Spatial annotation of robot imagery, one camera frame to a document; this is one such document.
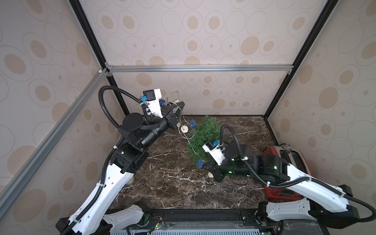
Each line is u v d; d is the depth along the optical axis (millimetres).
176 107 530
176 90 1052
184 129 558
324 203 398
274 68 897
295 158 775
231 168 481
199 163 564
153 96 436
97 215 364
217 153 503
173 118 450
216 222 735
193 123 580
